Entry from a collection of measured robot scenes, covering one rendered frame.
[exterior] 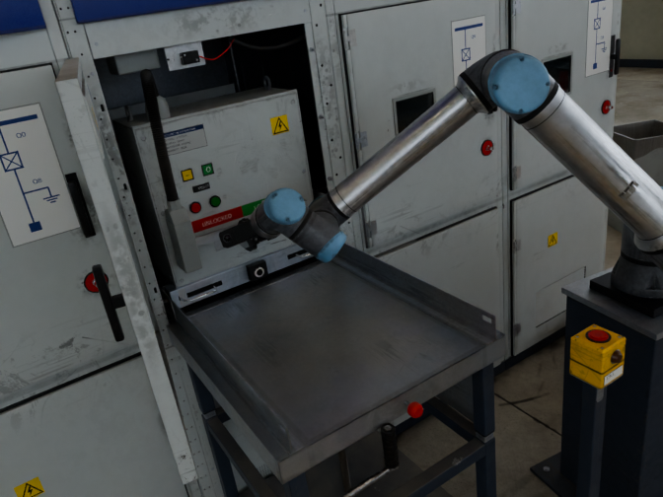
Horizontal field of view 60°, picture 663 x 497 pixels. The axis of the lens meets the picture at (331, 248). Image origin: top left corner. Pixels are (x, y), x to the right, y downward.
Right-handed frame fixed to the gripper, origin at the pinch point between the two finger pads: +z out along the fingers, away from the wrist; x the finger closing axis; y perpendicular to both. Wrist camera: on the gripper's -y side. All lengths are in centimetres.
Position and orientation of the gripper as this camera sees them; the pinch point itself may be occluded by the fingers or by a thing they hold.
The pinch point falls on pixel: (239, 242)
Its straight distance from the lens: 169.6
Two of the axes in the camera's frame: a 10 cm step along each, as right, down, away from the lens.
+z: -4.0, 2.1, 8.9
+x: -3.8, -9.2, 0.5
